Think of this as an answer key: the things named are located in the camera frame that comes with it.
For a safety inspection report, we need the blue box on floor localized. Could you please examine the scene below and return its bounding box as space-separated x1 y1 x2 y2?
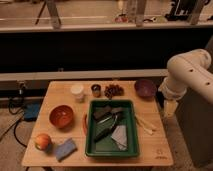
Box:
24 103 41 121

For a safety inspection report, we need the black cable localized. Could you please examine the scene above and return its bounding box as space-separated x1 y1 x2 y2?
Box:
0 96 28 148

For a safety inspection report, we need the green plastic tray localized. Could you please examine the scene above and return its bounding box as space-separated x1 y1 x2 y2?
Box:
85 100 140 158

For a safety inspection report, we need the grey cloth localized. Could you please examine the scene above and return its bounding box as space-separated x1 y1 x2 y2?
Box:
111 125 127 151

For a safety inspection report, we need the dark tool in tray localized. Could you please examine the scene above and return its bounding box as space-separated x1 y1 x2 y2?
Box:
94 114 123 143

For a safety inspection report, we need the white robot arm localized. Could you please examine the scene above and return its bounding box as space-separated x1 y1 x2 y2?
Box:
158 49 213 117

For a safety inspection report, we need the bunch of dark grapes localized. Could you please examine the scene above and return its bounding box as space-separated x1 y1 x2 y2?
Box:
104 84 124 99

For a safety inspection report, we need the dark sponge block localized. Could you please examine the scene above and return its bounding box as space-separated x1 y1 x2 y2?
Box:
93 106 111 120

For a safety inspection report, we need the red bowl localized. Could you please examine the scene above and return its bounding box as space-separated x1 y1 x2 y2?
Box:
49 105 74 129

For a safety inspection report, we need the blue sponge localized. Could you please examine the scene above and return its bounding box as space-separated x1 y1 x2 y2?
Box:
54 138 77 162

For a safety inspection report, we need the purple bowl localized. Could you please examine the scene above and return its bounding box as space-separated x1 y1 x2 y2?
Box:
134 79 157 98

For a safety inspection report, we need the white plastic cup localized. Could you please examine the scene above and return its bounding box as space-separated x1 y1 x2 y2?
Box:
70 84 84 102

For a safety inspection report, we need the red apple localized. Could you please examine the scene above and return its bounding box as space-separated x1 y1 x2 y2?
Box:
35 133 51 150

